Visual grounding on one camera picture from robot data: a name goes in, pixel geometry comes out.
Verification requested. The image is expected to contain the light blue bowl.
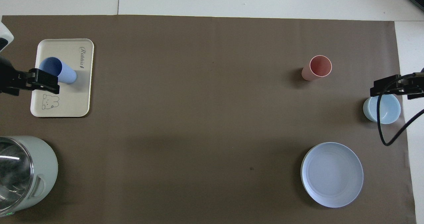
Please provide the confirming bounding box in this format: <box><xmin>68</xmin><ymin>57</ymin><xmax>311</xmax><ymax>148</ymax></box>
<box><xmin>362</xmin><ymin>94</ymin><xmax>401</xmax><ymax>125</ymax></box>

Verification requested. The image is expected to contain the pink plastic cup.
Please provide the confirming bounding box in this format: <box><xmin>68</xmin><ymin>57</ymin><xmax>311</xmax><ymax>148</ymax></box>
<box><xmin>301</xmin><ymin>55</ymin><xmax>333</xmax><ymax>82</ymax></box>

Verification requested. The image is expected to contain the brown table mat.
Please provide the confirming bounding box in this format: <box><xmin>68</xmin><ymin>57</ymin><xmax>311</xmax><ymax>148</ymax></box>
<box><xmin>0</xmin><ymin>15</ymin><xmax>417</xmax><ymax>224</ymax></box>

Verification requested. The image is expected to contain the pale green cooking pot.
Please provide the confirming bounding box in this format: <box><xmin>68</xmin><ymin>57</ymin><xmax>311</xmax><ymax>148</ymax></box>
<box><xmin>0</xmin><ymin>135</ymin><xmax>59</xmax><ymax>216</ymax></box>

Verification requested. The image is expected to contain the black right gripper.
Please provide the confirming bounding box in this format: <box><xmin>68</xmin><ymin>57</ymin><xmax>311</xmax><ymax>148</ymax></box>
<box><xmin>370</xmin><ymin>72</ymin><xmax>424</xmax><ymax>101</ymax></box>

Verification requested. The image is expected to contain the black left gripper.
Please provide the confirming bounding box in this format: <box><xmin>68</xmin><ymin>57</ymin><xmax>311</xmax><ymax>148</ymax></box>
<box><xmin>0</xmin><ymin>57</ymin><xmax>61</xmax><ymax>96</ymax></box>

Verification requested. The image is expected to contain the periwinkle blue plate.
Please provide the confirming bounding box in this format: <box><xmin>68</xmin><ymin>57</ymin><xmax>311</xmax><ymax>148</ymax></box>
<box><xmin>300</xmin><ymin>142</ymin><xmax>364</xmax><ymax>208</ymax></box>

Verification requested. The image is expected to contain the cream tray with rabbit print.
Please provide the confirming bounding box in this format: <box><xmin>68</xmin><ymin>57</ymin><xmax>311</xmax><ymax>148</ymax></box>
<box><xmin>30</xmin><ymin>38</ymin><xmax>95</xmax><ymax>118</ymax></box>

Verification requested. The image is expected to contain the blue plastic cup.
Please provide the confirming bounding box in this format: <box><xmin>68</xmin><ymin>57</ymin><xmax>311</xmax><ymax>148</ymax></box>
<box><xmin>39</xmin><ymin>57</ymin><xmax>78</xmax><ymax>85</ymax></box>

